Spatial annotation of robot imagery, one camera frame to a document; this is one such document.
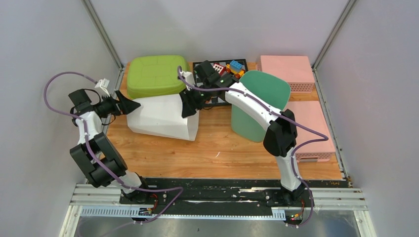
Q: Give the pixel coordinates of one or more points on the large green plastic container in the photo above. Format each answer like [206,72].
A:
[150,76]

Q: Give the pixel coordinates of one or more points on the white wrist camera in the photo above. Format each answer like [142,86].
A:
[101,87]
[188,79]

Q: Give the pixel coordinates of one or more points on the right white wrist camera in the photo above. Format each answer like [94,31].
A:
[188,79]

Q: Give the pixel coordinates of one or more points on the red window toy brick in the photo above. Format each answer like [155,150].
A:
[219,68]

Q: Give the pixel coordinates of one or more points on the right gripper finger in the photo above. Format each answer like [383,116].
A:
[188,109]
[185,98]

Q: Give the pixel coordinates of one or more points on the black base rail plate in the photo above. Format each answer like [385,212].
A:
[220,197]

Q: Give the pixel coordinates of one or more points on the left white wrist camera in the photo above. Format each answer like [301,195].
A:
[101,87]

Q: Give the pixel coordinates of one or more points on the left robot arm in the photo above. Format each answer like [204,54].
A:
[94,153]

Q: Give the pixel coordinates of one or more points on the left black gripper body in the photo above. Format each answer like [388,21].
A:
[108,107]

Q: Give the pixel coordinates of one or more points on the green bin with white liner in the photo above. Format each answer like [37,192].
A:
[270,89]

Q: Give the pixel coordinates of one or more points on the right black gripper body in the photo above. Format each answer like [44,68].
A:
[199,98]

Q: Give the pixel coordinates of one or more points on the white plastic bin liner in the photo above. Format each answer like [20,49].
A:
[162,116]

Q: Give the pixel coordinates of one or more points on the blue yellow toy car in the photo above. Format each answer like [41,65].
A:
[235,68]

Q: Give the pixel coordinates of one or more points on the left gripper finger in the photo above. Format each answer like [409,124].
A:
[128,106]
[120,96]

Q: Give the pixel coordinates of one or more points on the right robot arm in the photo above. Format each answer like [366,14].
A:
[280,127]

